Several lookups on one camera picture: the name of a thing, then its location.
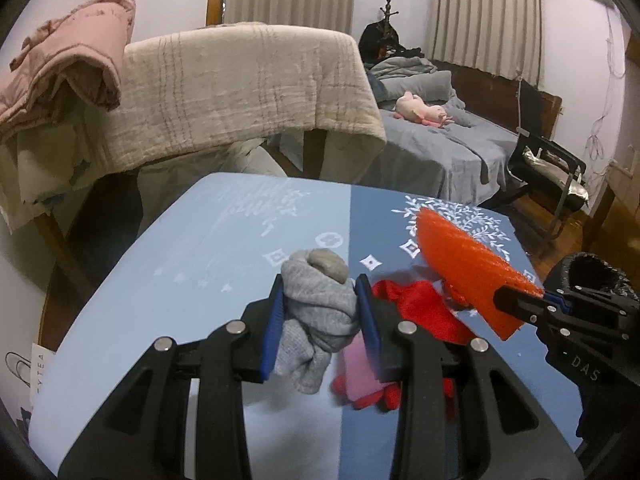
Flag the black office chair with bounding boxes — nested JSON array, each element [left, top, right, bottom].
[[498, 79, 589, 246]]

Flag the blue tree-print table mat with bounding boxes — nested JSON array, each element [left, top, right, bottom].
[[27, 171, 586, 480]]

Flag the black lined trash bin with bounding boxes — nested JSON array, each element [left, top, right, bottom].
[[544, 252, 639, 301]]

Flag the beige quilt on rack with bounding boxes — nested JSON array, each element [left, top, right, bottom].
[[76, 23, 386, 188]]

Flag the pink paper tag with string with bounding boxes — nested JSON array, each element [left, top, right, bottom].
[[342, 333, 390, 402]]

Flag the pink plush toy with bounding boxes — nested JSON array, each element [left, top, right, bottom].
[[394, 91, 454, 128]]

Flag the coat stand with black coat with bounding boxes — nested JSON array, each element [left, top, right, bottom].
[[358, 0, 424, 65]]

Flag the orange textured mat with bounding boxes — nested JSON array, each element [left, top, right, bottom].
[[416, 208, 544, 340]]

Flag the right beige curtain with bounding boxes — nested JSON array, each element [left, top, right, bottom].
[[425, 0, 544, 86]]

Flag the hanging wall cables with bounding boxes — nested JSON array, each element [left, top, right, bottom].
[[584, 4, 629, 181]]

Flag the red cloth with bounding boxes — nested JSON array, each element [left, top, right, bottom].
[[330, 280, 475, 411]]

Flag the wooden wardrobe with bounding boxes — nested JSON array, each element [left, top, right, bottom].
[[582, 35, 639, 252]]

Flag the pink jacket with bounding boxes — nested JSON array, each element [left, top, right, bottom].
[[1, 0, 136, 141]]

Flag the grey sock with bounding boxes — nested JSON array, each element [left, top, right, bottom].
[[274, 248, 359, 394]]

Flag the wooden headboard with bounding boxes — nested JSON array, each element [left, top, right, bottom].
[[432, 58, 564, 139]]

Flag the silver chair cushion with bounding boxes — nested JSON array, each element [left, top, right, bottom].
[[523, 148, 589, 202]]

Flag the bed with grey sheet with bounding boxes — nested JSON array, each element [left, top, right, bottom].
[[359, 102, 516, 206]]

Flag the grey crumpled duvet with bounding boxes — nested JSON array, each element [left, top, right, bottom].
[[366, 55, 482, 126]]

